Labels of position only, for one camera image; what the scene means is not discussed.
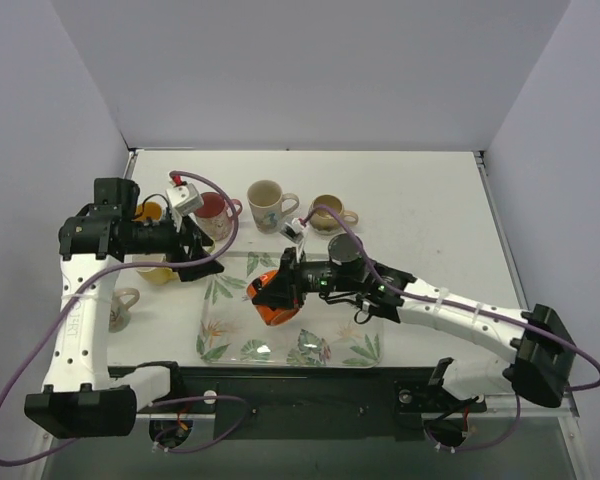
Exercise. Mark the blue butterfly mug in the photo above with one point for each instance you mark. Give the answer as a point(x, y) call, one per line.
point(148, 212)

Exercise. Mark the cream coral pattern mug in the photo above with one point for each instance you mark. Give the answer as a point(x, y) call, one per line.
point(122, 301)

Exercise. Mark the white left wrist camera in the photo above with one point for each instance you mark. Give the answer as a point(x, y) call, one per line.
point(184, 199)

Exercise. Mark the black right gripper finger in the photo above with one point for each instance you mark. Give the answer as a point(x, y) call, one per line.
point(291, 262)
point(277, 294)

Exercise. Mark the aluminium frame rail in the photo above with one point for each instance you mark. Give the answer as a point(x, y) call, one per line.
point(530, 405)

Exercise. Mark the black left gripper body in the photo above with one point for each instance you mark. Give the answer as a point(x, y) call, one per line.
point(188, 243)

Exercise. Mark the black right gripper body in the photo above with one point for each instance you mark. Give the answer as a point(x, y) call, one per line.
point(290, 279)

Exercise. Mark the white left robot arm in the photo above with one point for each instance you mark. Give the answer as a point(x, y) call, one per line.
point(80, 350)

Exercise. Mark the cream floral mug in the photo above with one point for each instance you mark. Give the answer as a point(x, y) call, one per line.
point(270, 205)

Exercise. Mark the floral leaf serving tray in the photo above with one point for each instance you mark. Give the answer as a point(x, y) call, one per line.
point(231, 330)

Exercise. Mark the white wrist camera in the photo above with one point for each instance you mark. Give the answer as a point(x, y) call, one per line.
point(184, 199)
point(294, 230)

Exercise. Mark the beige round teapot mug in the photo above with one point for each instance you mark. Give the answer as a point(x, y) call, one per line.
point(323, 222)

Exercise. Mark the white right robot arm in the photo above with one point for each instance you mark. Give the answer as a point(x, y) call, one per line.
point(532, 351)

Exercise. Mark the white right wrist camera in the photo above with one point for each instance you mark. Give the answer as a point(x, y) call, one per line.
point(294, 230)

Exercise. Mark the yellow mug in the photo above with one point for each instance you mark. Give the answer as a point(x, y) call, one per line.
point(155, 275)

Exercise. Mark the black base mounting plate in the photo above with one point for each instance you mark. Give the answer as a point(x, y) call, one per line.
point(322, 422)

